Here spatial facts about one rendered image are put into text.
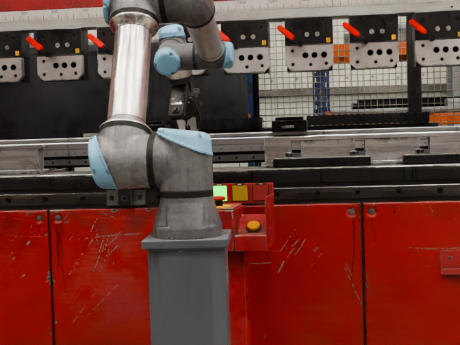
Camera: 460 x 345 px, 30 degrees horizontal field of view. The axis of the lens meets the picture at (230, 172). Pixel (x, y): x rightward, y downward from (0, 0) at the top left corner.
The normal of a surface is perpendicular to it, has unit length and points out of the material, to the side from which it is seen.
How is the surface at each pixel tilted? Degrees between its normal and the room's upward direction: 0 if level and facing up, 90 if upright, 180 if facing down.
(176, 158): 88
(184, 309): 90
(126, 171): 108
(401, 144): 90
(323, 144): 90
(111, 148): 60
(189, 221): 72
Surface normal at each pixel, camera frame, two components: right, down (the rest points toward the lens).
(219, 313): 0.67, 0.02
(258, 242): -0.18, 0.06
